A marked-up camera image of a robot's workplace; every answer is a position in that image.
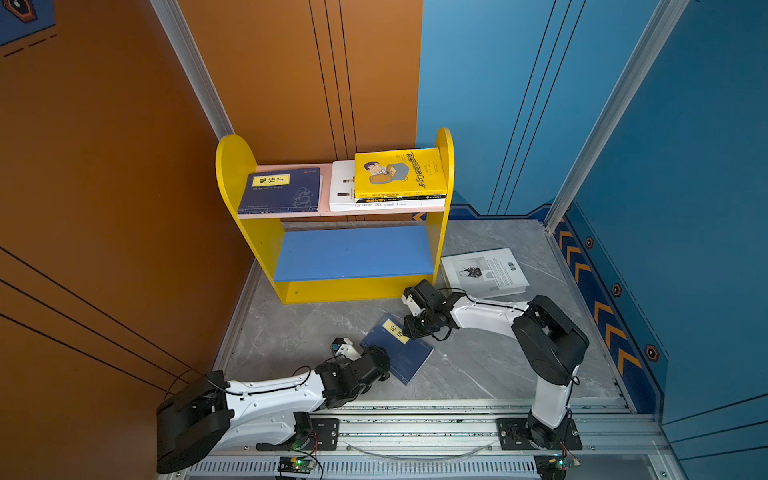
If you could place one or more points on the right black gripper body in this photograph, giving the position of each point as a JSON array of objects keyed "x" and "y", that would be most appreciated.
[{"x": 419, "y": 326}]

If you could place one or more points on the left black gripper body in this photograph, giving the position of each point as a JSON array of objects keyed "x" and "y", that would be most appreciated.
[{"x": 388, "y": 358}]

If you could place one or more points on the dark blue book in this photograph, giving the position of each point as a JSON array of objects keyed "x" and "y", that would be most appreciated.
[
  {"x": 282, "y": 191},
  {"x": 407, "y": 356}
]

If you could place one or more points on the black book with orange title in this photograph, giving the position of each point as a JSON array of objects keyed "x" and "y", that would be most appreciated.
[{"x": 372, "y": 200}]

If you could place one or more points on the yellow cartoon cover book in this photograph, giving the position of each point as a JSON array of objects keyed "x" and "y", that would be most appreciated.
[{"x": 399, "y": 174}]

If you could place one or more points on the white book with brown bars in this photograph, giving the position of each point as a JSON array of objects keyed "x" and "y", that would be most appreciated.
[{"x": 342, "y": 193}]

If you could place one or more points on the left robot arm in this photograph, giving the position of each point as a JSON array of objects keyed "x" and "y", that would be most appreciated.
[{"x": 214, "y": 413}]

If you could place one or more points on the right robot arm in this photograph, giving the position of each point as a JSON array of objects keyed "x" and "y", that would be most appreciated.
[{"x": 552, "y": 343}]

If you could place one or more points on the grey white photo book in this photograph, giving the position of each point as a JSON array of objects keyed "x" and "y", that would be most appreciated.
[{"x": 485, "y": 274}]

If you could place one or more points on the yellow pink blue bookshelf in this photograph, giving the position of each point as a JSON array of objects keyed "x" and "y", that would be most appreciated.
[{"x": 328, "y": 264}]

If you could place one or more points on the left green circuit board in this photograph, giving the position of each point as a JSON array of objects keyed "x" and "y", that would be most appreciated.
[{"x": 297, "y": 467}]

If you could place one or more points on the right circuit board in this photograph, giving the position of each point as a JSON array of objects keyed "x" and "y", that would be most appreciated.
[{"x": 555, "y": 468}]

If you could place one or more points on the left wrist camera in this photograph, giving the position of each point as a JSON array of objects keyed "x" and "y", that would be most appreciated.
[{"x": 344, "y": 347}]

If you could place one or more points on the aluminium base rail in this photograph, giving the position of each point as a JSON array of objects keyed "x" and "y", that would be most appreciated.
[{"x": 457, "y": 440}]

